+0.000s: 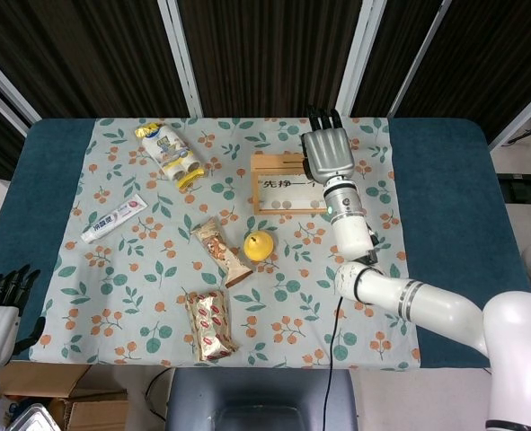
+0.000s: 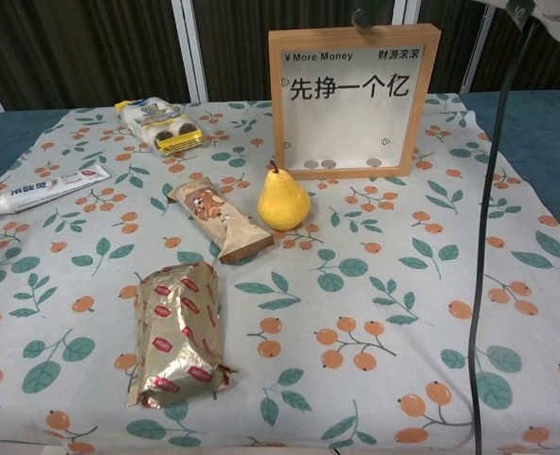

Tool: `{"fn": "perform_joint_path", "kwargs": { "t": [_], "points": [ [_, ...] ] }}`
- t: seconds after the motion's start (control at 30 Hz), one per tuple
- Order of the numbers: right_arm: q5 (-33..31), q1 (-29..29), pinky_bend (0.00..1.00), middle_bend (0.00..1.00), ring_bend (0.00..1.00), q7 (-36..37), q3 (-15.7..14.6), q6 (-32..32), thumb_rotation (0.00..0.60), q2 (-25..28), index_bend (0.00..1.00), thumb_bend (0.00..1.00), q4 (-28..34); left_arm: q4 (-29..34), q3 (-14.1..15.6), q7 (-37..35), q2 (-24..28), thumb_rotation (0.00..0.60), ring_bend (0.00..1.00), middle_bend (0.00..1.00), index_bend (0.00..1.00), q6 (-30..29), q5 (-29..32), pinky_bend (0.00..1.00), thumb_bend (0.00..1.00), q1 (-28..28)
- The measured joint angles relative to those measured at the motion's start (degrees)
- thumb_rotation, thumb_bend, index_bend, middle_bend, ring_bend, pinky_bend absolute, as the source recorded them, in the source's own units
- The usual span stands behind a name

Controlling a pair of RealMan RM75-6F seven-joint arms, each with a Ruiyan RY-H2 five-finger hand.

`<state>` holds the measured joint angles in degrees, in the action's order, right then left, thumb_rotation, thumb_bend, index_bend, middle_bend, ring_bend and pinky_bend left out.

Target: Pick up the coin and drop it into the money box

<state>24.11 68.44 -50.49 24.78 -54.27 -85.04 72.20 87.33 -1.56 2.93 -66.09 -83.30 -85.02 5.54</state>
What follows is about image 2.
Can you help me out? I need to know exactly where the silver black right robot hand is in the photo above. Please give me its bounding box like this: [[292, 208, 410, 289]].
[[350, 6, 380, 31]]

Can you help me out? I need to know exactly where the yellow pear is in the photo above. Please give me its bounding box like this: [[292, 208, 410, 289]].
[[257, 159, 312, 232]]

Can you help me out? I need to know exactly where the yellow blue cookie package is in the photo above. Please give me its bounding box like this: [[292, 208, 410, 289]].
[[114, 97, 206, 155]]

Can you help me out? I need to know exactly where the brown nut bar wrapper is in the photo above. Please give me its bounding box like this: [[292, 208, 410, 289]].
[[166, 175, 276, 264]]

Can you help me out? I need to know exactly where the floral leaf print tablecloth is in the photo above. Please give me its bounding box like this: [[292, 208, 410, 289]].
[[0, 89, 560, 455]]

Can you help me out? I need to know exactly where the white toothpaste tube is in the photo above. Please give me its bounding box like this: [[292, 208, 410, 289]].
[[0, 166, 112, 219]]

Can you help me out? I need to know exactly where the gold foil snack bag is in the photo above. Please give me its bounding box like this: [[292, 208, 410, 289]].
[[125, 261, 239, 410]]

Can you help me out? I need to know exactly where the teal table cover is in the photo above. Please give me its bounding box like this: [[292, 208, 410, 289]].
[[0, 89, 560, 238]]

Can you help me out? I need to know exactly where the wooden frame money box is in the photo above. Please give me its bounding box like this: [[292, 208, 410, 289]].
[[267, 22, 440, 182]]

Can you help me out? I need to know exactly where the black cable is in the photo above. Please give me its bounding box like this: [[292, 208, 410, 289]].
[[465, 16, 539, 455]]

